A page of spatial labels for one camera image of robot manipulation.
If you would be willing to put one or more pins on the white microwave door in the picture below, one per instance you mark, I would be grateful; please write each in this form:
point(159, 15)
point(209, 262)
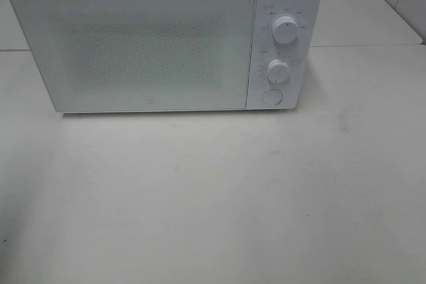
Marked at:
point(140, 55)

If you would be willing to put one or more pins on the white microwave knob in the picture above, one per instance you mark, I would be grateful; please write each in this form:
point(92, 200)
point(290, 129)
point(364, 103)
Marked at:
point(278, 71)
point(285, 29)

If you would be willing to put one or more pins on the round white door button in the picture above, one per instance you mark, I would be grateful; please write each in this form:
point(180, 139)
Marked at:
point(272, 97)

